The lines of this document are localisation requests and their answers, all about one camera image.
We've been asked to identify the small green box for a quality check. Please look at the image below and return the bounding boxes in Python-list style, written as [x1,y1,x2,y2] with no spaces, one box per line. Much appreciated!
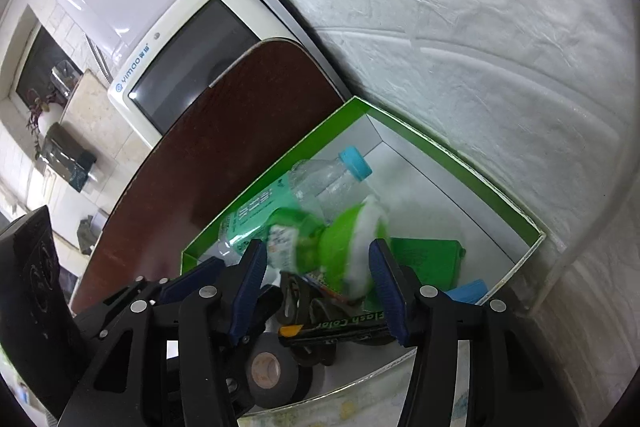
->
[383,237,465,291]

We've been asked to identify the green cardboard box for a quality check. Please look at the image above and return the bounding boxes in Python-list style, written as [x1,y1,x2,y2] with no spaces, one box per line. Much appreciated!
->
[179,95,548,413]

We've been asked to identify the black electrical tape roll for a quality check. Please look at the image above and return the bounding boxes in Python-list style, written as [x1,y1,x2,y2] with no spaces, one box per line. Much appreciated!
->
[245,333,314,409]

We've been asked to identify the dark brown wooden board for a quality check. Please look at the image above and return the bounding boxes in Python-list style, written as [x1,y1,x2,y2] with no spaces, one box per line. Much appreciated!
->
[70,39,344,313]

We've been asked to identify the white plant pot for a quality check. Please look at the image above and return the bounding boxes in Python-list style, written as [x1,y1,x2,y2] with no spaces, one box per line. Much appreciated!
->
[37,107,62,138]

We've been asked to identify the colourful playing card box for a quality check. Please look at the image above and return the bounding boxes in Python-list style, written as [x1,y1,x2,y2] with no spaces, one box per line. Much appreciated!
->
[303,271,362,307]

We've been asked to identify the black pen blue cap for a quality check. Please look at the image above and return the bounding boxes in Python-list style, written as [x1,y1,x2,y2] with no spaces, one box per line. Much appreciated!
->
[278,311,393,349]

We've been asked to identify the green mosquito repellent bottle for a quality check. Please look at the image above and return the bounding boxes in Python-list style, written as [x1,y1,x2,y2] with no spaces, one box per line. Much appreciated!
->
[266,195,388,298]

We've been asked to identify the black camera left gripper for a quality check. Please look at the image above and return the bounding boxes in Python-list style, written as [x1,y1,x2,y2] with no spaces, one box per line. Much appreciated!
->
[0,206,92,418]

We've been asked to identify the white Vimoo appliance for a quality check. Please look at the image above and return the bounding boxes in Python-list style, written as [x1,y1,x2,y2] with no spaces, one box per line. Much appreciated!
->
[107,0,352,147]

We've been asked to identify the grey rag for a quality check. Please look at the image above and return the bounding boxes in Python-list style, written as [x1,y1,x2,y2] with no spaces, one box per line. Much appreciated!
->
[76,216,100,256]

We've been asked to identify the metal hoses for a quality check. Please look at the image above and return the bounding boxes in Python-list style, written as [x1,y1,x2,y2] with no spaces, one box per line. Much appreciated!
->
[86,34,114,86]

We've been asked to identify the plastic bottle green label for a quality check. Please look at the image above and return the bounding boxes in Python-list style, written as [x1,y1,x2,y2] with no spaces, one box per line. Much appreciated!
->
[209,146,372,273]

